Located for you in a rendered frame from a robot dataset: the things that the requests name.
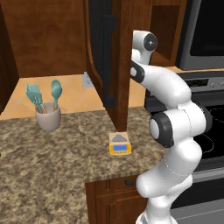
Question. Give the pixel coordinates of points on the steel microwave oven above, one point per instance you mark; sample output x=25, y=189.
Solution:
x=204, y=32

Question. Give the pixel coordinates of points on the teal spoon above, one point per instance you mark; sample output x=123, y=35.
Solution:
x=56, y=89

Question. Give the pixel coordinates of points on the grey wall socket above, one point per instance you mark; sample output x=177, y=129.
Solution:
x=87, y=80

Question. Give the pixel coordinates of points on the teal slotted spatula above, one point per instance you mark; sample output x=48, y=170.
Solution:
x=34, y=94

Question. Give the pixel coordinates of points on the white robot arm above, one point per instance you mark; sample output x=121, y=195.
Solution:
x=178, y=125

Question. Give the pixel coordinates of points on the wooden wall cabinet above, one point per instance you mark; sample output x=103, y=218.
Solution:
x=43, y=35

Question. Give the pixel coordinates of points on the black stove with oven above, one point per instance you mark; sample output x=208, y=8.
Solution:
x=213, y=137

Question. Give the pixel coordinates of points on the open wooden cabinet door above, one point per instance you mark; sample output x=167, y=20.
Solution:
x=124, y=58

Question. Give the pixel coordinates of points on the wooden base cabinet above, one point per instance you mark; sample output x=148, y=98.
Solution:
x=113, y=204

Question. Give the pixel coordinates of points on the grey utensil pot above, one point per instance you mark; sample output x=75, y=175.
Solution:
x=48, y=119

